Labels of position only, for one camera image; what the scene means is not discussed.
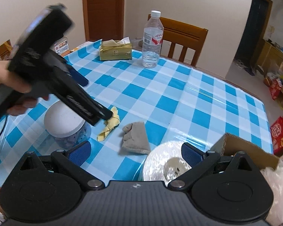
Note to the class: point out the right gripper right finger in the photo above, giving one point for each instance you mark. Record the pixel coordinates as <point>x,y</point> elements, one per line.
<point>201,163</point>

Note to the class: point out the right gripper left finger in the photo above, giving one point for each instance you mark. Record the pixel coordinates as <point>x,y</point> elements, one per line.
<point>69,163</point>

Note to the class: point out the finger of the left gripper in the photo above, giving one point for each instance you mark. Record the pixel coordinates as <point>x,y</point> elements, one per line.
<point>77,99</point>
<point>80,79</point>

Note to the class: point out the yellow cleaning cloth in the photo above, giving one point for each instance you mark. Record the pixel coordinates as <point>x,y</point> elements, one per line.
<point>110,124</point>

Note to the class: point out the beige cloth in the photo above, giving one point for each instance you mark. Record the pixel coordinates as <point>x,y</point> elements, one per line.
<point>135,138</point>

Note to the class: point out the person left hand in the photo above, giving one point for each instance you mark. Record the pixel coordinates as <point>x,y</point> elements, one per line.
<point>13,81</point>

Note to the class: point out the clear canister black lid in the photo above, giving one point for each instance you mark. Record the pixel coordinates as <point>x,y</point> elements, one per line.
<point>61,46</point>

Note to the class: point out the clear jar white lid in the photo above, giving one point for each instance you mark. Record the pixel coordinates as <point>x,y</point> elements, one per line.
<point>67,127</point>

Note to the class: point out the paper towel roll green wrap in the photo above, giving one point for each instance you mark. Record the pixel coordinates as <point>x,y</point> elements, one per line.
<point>164,163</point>

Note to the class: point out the cardboard box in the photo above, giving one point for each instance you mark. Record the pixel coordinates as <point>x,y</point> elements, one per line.
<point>230,144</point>

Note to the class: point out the green tissue pack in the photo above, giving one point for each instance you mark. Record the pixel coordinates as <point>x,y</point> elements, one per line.
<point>116,50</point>

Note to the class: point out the blue checkered tablecloth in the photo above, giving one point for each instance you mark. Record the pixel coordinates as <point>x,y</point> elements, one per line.
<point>174,101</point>

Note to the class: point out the red gift box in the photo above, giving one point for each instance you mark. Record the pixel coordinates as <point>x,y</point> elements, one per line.
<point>276,131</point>

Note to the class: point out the clear water bottle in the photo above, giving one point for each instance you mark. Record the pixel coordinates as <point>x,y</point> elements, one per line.
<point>152,40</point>

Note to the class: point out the wooden chair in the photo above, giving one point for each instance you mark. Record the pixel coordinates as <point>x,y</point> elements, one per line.
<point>186,35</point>

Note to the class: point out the dark door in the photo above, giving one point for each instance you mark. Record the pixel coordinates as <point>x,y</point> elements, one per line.
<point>254,30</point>

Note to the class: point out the wooden cabinet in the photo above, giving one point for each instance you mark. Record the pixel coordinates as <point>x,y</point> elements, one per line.
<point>269,57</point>

